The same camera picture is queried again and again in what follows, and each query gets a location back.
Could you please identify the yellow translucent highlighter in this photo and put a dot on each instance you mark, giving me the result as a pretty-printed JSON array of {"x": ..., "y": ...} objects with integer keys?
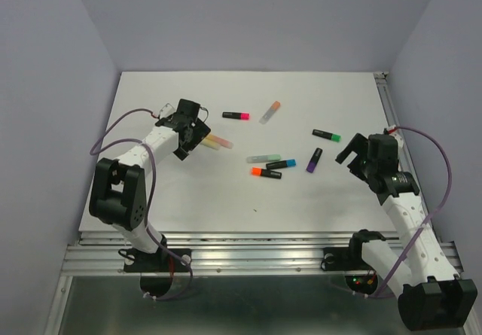
[{"x": 210, "y": 144}]

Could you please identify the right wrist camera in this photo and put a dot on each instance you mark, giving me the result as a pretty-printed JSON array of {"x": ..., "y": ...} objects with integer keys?
[{"x": 393, "y": 132}]

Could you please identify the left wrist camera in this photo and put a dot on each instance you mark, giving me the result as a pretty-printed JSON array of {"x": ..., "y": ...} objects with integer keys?
[{"x": 167, "y": 111}]

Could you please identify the aluminium right rail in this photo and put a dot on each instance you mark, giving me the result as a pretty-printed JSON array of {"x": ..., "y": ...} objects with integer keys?
[{"x": 395, "y": 124}]

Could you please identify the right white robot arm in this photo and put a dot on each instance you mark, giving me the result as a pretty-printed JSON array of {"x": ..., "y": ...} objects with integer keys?
[{"x": 429, "y": 291}]

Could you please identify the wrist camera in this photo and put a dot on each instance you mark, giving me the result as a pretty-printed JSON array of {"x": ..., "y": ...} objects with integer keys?
[
  {"x": 393, "y": 132},
  {"x": 167, "y": 111}
]

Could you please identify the blue black highlighter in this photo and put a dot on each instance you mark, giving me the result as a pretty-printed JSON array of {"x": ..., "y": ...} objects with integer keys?
[{"x": 281, "y": 164}]

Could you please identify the green black highlighter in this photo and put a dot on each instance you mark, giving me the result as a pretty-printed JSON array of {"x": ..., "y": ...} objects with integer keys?
[{"x": 326, "y": 135}]

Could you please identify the mint cap translucent highlighter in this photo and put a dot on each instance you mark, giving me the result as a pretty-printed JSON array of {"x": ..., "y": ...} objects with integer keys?
[{"x": 266, "y": 158}]

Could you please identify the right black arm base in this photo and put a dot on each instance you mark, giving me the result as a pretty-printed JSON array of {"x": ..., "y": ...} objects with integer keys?
[{"x": 339, "y": 259}]

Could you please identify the aluminium rail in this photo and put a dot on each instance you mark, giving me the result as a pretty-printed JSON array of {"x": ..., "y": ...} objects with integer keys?
[
  {"x": 395, "y": 124},
  {"x": 213, "y": 254}
]

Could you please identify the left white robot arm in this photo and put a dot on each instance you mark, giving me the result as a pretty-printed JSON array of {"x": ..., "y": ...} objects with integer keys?
[{"x": 123, "y": 187}]

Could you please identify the peach cap translucent highlighter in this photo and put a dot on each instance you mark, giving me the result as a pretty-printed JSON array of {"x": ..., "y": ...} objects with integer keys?
[{"x": 270, "y": 112}]

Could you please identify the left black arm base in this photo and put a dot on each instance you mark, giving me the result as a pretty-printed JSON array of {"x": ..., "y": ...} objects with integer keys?
[{"x": 158, "y": 271}]

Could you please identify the tan cap translucent highlighter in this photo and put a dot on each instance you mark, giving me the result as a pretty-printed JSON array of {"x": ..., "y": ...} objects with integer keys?
[{"x": 222, "y": 142}]

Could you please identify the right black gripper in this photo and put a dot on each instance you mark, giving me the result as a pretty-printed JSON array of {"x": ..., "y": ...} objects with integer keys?
[{"x": 358, "y": 144}]

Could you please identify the pink black highlighter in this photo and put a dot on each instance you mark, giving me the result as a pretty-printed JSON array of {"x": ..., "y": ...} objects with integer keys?
[{"x": 235, "y": 115}]

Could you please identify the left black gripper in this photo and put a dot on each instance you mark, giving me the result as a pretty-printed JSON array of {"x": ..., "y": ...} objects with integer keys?
[{"x": 199, "y": 132}]

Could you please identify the orange black highlighter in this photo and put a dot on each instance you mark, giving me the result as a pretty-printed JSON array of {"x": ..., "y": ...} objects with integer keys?
[{"x": 267, "y": 173}]

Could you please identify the aluminium front rail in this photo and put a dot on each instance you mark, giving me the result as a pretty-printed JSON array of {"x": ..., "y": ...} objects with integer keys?
[{"x": 213, "y": 254}]

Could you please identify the purple black highlighter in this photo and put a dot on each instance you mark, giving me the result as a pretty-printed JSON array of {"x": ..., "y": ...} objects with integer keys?
[{"x": 314, "y": 160}]

